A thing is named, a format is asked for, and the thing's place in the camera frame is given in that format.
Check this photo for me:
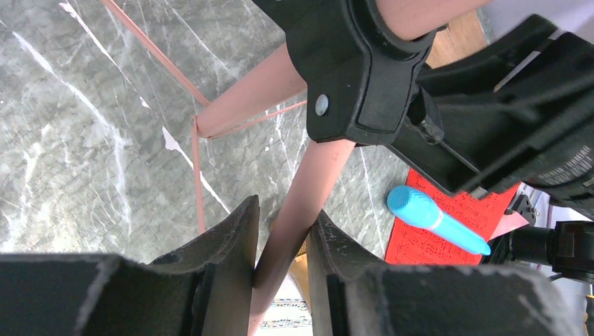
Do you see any red sheet music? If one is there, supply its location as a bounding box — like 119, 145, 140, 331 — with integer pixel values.
385, 169, 519, 265

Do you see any gold toy microphone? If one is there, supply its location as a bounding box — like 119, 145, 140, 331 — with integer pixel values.
289, 242, 311, 309

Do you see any black desktop mic stand right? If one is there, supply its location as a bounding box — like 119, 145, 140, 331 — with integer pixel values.
481, 194, 593, 288

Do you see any pink music stand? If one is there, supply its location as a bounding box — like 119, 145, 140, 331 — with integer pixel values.
99, 0, 493, 336

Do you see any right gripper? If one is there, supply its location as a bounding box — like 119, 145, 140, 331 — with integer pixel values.
389, 15, 593, 217

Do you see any blue toy microphone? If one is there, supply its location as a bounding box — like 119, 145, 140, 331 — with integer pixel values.
387, 185, 491, 256

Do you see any white sheet music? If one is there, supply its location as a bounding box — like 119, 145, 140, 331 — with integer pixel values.
256, 275, 313, 336

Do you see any wooden board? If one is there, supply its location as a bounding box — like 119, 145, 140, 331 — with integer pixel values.
427, 11, 488, 68

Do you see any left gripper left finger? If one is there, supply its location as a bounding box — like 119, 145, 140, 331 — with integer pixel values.
1, 195, 260, 335

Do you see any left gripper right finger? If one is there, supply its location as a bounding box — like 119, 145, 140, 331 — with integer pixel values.
307, 213, 585, 335

